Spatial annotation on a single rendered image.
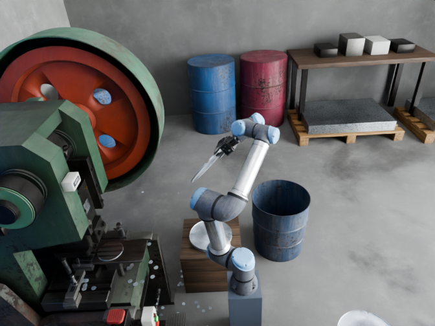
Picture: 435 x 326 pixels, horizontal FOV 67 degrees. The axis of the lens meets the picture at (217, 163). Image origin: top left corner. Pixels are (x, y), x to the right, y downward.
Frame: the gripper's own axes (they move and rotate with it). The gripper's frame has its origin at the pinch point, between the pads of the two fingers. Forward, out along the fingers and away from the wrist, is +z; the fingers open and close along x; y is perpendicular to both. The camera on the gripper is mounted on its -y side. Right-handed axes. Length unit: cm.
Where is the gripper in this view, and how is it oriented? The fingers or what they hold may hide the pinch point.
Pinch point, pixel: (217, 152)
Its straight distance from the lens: 182.9
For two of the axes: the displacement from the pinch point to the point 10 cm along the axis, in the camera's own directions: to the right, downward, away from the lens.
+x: 7.1, 6.8, 1.7
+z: -6.3, 5.0, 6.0
